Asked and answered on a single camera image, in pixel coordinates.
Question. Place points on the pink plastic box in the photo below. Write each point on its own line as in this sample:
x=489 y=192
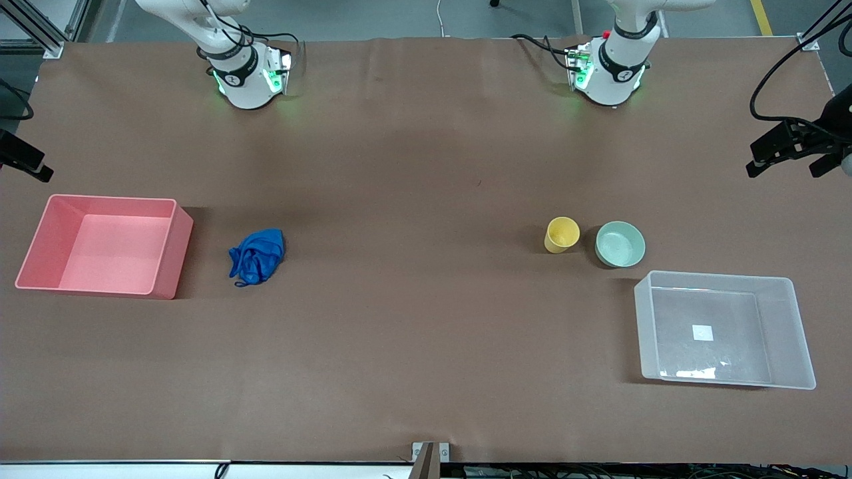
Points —
x=113 y=249

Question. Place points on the metal edge bracket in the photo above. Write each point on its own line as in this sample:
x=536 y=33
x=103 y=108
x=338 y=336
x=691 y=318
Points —
x=430 y=459

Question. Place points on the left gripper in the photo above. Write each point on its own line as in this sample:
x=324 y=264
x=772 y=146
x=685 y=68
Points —
x=833 y=123

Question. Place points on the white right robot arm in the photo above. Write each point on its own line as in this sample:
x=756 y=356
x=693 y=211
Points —
x=243 y=80

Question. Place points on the clear plastic box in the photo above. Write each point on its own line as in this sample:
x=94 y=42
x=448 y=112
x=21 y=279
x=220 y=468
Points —
x=722 y=332

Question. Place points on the brown table cover sheet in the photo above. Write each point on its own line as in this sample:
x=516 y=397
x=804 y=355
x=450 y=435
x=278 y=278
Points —
x=399 y=346

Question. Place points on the blue cloth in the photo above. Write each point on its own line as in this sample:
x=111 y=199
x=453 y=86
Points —
x=259 y=256

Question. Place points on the mint green bowl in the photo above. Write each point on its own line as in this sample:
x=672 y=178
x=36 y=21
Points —
x=620 y=243

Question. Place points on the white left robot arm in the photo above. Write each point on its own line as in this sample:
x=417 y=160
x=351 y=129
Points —
x=616 y=73

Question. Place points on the aluminium frame profile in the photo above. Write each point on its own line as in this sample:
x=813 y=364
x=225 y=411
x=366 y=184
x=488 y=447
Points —
x=46 y=30

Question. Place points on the metal corner bracket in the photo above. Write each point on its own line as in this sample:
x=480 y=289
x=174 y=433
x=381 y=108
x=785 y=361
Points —
x=809 y=42

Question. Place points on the white square label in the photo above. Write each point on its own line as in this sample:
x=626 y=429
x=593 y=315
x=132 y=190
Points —
x=703 y=332

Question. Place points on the yellow plastic cup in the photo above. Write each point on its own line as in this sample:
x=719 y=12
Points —
x=562 y=234

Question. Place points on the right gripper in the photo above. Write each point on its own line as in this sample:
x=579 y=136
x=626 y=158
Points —
x=14 y=154

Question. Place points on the black frame struts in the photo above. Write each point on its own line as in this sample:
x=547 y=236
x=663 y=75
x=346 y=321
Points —
x=825 y=20

